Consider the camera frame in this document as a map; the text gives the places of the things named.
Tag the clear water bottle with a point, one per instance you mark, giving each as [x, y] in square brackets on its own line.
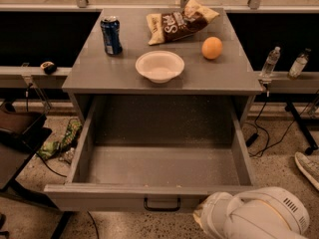
[270, 63]

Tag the green snack bag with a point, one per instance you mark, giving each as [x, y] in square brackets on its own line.
[69, 140]

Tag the black side table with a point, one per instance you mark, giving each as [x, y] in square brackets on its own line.
[21, 136]

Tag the grey drawer cabinet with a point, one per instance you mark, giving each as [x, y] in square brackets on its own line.
[211, 62]

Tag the brown chip bag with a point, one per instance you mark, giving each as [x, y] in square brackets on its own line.
[169, 27]

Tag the grey top drawer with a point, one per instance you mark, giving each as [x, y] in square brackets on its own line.
[155, 153]

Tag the grey sneaker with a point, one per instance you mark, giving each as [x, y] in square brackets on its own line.
[309, 168]

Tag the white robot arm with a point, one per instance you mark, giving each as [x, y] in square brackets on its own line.
[265, 213]

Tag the black table leg stand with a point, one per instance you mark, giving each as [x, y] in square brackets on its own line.
[303, 123]

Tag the blue soda can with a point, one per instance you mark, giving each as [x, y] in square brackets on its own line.
[110, 27]

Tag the black yellow tape measure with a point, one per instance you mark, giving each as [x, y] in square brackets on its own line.
[48, 67]

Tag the white paper bowl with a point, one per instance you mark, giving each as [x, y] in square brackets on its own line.
[160, 66]

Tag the orange fruit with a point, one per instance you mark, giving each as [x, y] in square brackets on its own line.
[211, 48]

